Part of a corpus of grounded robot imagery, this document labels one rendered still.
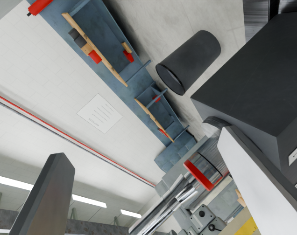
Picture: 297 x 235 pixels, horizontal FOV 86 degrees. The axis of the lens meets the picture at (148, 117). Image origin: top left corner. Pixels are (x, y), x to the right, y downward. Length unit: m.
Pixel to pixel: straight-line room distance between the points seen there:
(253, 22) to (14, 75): 4.40
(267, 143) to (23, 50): 4.33
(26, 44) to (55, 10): 0.91
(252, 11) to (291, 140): 0.23
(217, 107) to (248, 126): 0.04
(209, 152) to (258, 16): 0.25
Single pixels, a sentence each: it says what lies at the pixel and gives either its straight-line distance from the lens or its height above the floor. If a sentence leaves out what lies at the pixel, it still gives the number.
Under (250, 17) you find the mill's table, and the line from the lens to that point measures 0.37.
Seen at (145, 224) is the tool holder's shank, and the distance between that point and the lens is 0.24.
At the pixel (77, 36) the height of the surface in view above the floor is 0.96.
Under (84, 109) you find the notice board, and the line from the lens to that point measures 4.87.
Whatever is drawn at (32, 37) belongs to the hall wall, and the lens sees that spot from 4.32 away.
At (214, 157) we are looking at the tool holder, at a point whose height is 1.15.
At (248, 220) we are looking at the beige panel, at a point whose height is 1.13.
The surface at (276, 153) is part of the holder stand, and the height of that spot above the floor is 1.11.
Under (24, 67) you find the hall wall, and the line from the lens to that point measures 4.44.
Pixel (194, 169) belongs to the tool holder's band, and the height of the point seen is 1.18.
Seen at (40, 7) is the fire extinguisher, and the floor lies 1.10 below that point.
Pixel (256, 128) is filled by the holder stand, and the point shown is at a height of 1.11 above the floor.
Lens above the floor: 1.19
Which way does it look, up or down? 3 degrees down
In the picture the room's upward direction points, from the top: 134 degrees counter-clockwise
